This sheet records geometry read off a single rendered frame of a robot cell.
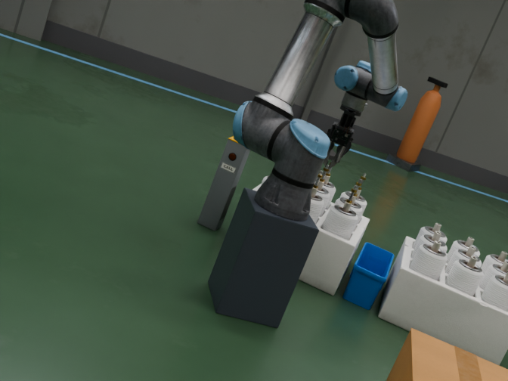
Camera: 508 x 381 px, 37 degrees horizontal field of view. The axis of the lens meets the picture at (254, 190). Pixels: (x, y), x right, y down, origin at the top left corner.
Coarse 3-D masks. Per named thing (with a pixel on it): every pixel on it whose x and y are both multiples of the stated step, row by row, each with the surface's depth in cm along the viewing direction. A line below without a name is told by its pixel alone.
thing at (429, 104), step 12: (444, 84) 479; (432, 96) 481; (420, 108) 485; (432, 108) 482; (420, 120) 485; (432, 120) 486; (408, 132) 490; (420, 132) 486; (408, 144) 490; (420, 144) 490; (396, 156) 493; (408, 156) 491; (408, 168) 487
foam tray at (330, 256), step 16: (320, 224) 244; (320, 240) 238; (336, 240) 237; (352, 240) 240; (320, 256) 239; (336, 256) 238; (352, 256) 260; (304, 272) 241; (320, 272) 240; (336, 272) 239; (320, 288) 241; (336, 288) 240
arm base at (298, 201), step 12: (276, 180) 196; (288, 180) 194; (264, 192) 197; (276, 192) 196; (288, 192) 194; (300, 192) 195; (264, 204) 196; (276, 204) 194; (288, 204) 194; (300, 204) 195; (288, 216) 195; (300, 216) 196
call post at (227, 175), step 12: (228, 144) 249; (240, 144) 248; (228, 156) 250; (240, 156) 249; (228, 168) 251; (240, 168) 252; (216, 180) 253; (228, 180) 252; (216, 192) 253; (228, 192) 252; (204, 204) 255; (216, 204) 254; (228, 204) 258; (204, 216) 256; (216, 216) 255; (216, 228) 256
